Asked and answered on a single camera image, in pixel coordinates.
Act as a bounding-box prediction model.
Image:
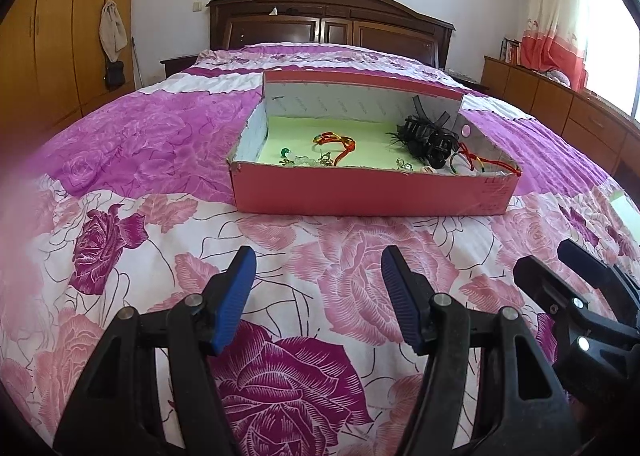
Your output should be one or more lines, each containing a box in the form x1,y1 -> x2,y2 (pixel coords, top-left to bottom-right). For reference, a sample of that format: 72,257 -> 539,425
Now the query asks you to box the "red string bracelet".
312,132 -> 359,167

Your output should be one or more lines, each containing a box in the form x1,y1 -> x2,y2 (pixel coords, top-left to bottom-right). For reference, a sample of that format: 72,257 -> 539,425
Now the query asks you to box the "red cardboard box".
227,68 -> 522,217

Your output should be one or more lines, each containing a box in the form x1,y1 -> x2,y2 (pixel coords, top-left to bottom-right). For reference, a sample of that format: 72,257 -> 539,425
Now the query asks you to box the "row of books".
500,38 -> 522,66

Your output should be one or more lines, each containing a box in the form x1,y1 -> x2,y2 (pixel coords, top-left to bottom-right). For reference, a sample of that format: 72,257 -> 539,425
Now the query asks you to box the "hanging beige cloth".
99,0 -> 129,63

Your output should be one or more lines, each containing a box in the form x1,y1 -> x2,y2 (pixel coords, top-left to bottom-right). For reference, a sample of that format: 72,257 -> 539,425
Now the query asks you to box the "black hair clip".
387,96 -> 460,170

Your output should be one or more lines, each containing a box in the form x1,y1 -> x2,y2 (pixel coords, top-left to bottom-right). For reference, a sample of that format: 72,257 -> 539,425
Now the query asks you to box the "window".
580,0 -> 640,127

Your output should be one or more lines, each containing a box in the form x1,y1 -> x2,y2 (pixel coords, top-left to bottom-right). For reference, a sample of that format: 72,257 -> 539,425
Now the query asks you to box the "brown wooden wardrobe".
0,0 -> 141,147

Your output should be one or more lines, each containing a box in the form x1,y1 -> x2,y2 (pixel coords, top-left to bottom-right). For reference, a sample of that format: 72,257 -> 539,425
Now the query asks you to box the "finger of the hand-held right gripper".
557,238 -> 640,327
512,256 -> 640,363

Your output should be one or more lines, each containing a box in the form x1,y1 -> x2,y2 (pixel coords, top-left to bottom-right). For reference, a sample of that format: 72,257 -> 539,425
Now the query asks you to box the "long wooden cabinet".
482,54 -> 640,183

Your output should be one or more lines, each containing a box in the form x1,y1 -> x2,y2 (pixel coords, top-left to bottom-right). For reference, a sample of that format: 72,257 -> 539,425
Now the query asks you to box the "floral pink bedspread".
0,42 -> 640,456

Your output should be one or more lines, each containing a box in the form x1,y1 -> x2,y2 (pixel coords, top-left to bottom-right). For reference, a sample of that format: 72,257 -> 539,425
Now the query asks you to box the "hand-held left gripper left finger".
52,246 -> 258,456

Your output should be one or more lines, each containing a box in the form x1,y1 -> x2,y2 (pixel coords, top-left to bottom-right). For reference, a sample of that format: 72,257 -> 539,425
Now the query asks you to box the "dark wooden headboard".
206,0 -> 457,70

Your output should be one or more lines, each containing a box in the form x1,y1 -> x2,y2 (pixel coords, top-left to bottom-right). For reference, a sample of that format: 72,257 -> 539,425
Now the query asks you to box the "thin leaning rod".
131,36 -> 144,87

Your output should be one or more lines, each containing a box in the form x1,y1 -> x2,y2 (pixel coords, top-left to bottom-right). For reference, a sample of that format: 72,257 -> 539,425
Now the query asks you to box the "pale green paper sheet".
610,190 -> 640,227

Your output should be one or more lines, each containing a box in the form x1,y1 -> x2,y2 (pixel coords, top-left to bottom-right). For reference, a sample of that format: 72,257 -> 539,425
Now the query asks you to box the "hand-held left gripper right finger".
381,246 -> 583,456

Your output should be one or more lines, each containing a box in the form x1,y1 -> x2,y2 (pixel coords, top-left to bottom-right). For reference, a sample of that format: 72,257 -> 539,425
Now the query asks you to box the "multicoloured braided bracelet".
449,143 -> 521,178

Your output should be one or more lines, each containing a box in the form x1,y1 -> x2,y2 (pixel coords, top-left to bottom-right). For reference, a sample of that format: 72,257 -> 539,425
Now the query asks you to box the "dark wooden nightstand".
160,54 -> 201,79
445,68 -> 491,94

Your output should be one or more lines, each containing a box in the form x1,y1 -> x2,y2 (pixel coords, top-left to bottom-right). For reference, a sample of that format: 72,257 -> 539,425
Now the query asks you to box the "red and cream curtain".
517,0 -> 591,92

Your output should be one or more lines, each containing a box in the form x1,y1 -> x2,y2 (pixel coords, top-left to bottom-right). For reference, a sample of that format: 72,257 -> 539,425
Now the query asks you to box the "dark hanging bag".
104,60 -> 126,89

